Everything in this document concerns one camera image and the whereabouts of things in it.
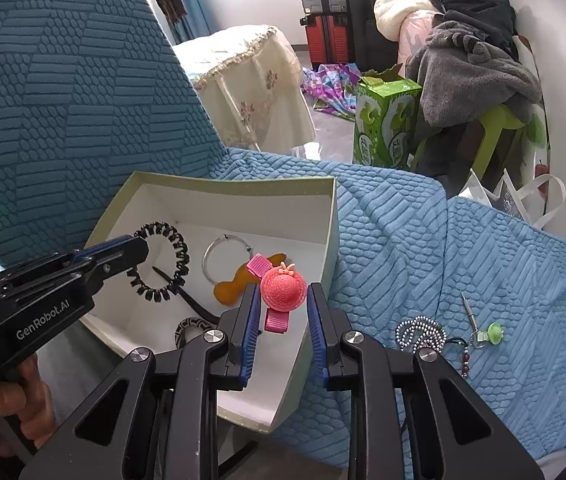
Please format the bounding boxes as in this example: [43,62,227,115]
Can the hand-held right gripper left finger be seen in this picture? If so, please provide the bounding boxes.
[18,282,263,480]

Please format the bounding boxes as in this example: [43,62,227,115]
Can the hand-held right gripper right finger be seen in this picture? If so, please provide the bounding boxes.
[307,282,546,480]

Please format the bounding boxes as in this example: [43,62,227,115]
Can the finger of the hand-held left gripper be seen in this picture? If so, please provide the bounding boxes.
[70,236,134,261]
[66,235,150,293]

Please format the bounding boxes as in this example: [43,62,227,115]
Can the orange hair clip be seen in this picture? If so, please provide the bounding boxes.
[211,254,289,307]

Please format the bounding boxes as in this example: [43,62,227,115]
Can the pink hat hair clip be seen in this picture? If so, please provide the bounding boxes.
[247,254,309,335]

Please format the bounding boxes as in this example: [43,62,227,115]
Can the black spiral hair tie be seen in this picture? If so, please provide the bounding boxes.
[127,222,189,303]

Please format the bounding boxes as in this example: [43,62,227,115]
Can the black hair stick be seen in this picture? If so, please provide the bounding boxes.
[152,267,221,326]

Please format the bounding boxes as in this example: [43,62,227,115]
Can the silver bangle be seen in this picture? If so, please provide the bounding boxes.
[202,234,254,283]

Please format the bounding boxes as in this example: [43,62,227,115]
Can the pale green cardboard box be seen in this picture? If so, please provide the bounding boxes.
[83,171,339,435]

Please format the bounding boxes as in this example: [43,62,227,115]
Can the person's left hand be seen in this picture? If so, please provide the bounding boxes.
[0,352,56,456]

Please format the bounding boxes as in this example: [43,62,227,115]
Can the blue covered sofa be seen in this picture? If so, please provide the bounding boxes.
[0,0,566,466]

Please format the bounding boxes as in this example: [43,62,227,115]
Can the cream lace covered table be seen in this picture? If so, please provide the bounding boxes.
[172,25,316,153]

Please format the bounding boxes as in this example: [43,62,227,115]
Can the white tote bag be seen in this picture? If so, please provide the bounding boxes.
[458,167,566,231]

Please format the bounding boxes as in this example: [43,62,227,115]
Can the green carton box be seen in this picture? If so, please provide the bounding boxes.
[353,67,424,171]

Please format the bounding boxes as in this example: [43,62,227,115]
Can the blue curtain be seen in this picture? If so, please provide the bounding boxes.
[175,0,210,45]

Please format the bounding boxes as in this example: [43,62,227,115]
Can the purple patterned cloth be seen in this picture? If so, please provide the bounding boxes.
[302,62,364,121]

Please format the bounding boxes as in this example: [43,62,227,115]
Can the green plastic stool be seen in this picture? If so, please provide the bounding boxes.
[410,105,526,181]

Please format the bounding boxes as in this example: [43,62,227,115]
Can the red suitcase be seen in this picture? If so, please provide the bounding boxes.
[300,14,359,68]

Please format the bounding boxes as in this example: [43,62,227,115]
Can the grey fleece blanket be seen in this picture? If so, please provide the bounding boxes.
[405,21,544,128]

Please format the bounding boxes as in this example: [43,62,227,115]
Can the fruit print folded board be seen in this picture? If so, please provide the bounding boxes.
[510,35,554,221]

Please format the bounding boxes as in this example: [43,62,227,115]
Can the pink quilt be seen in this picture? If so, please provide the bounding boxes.
[397,10,438,66]

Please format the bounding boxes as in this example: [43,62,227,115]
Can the black suitcase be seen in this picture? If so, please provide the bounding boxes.
[345,0,399,68]

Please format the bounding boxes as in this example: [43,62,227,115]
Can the white padded coat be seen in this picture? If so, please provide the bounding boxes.
[374,0,444,46]

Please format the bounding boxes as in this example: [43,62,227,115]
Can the silver bead necklace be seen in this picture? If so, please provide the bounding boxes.
[395,315,448,353]

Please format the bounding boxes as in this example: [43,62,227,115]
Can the dark cord purple beads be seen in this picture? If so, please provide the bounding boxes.
[445,337,474,378]

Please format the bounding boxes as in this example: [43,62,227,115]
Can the green charm keychain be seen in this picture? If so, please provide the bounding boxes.
[460,292,506,347]

